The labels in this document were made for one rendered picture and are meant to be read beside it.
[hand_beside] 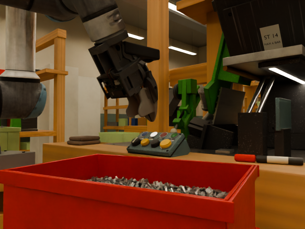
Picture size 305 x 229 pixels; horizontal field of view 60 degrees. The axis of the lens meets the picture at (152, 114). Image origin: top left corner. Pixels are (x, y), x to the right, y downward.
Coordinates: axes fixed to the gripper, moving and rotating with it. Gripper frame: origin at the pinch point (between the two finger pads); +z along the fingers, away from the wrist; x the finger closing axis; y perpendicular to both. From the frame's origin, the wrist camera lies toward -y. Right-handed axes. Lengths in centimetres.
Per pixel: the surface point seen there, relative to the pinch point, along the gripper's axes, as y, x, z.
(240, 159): -1.4, 17.9, 12.6
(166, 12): -93, -50, -11
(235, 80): -28.2, 9.0, 6.3
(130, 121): -374, -467, 250
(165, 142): 0.3, 0.6, 8.0
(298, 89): -39.5, 22.1, 16.8
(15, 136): 3, -80, 7
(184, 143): -4.2, 2.5, 11.6
